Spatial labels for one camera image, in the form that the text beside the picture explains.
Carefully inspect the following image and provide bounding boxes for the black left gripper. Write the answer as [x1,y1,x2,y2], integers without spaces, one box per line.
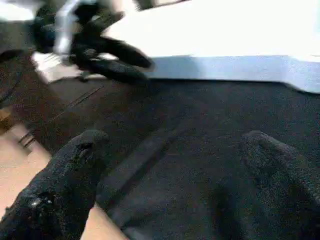
[30,2,154,85]

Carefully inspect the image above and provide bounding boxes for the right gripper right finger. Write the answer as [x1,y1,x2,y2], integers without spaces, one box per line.
[239,130,320,240]

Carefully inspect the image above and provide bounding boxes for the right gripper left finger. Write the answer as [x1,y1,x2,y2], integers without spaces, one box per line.
[0,129,111,240]

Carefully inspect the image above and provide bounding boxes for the white plastic table top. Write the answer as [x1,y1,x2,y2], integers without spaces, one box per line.
[102,0,320,95]

